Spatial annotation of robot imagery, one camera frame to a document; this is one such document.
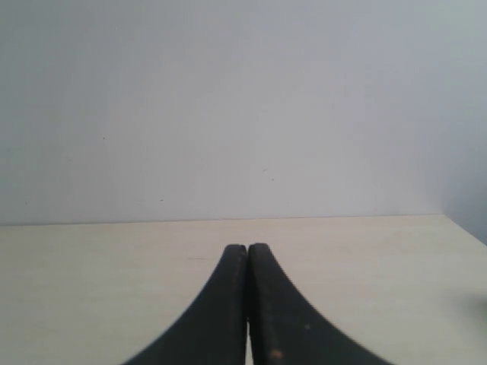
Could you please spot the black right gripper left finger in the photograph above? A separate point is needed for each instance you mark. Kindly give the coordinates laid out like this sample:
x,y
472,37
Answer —
x,y
213,329

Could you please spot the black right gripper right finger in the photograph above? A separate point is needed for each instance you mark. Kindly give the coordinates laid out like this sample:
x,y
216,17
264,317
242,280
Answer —
x,y
284,327

